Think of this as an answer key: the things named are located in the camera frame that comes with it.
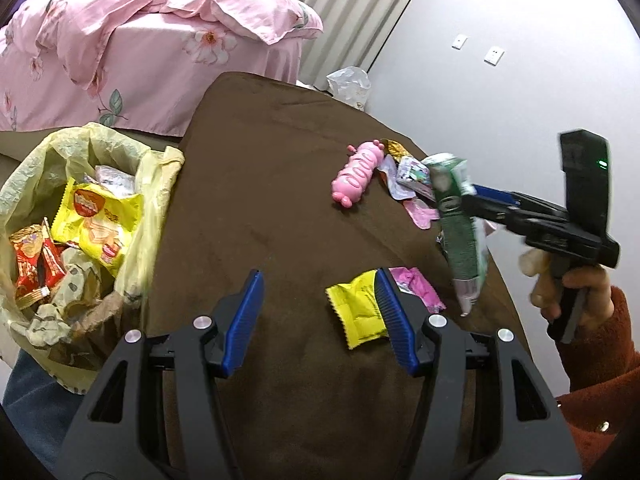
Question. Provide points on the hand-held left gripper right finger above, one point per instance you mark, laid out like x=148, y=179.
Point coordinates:
x=395, y=325

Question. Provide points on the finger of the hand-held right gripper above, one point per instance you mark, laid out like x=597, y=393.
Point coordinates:
x=492, y=193
x=487, y=209

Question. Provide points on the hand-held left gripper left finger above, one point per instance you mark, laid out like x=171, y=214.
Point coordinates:
x=245, y=320

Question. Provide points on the green snack packet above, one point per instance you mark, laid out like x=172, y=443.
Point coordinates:
x=457, y=220

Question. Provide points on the small yellow packet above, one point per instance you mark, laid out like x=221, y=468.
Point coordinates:
x=357, y=310

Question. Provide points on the yellow biscuit packet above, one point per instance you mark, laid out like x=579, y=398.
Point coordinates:
x=95, y=220

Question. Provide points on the pink white wrapper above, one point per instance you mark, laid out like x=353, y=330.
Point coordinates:
x=112, y=180

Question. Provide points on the red snack packet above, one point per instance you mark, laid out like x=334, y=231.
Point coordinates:
x=52, y=260
x=27, y=265

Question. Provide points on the bin with yellow plastic bag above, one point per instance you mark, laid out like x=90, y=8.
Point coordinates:
x=35, y=160

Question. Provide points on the person's right forearm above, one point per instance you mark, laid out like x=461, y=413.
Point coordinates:
x=600, y=375

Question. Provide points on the person's right hand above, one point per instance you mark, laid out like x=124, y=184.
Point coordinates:
x=600, y=295

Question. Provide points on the magenta wrapper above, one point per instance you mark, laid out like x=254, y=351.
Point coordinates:
x=417, y=287

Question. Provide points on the pale pink wrapper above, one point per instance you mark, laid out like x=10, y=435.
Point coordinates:
x=422, y=212

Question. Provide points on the colourful printed wrapper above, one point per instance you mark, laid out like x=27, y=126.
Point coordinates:
x=412, y=175

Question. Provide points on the gold foil wrapper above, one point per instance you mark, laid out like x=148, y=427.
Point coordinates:
x=392, y=149

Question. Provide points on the pink caterpillar toy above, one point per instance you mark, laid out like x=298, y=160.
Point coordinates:
x=357, y=175

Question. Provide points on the crumpled patterned paper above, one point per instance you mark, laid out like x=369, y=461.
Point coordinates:
x=75, y=300

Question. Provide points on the white plastic bag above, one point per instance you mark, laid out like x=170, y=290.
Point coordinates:
x=350, y=85

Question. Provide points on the person's jeans leg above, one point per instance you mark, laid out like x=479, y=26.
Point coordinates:
x=30, y=400

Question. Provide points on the white pleated curtain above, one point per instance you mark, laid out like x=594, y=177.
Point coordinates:
x=340, y=10

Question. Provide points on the bed with pink sheet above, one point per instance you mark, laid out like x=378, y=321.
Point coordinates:
x=175, y=85

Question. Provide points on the pink floral duvet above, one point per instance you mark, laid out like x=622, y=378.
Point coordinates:
x=150, y=5

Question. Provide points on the white wall socket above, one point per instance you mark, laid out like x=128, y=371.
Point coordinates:
x=459, y=41
x=494, y=55

